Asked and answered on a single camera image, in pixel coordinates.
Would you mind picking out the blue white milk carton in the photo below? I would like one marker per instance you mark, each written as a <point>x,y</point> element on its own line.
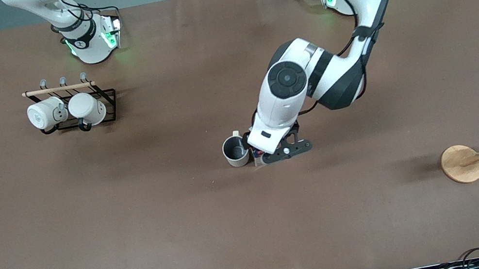
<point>258,161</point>

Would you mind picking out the white mug face print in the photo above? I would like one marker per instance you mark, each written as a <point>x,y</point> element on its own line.
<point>44,114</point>

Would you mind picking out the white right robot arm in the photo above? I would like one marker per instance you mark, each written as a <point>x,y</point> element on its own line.
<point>88,43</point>

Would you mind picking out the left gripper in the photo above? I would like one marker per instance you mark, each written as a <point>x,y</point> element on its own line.
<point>245,140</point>

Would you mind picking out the white mug grey inside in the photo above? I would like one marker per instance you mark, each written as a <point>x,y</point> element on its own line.
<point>236,151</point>

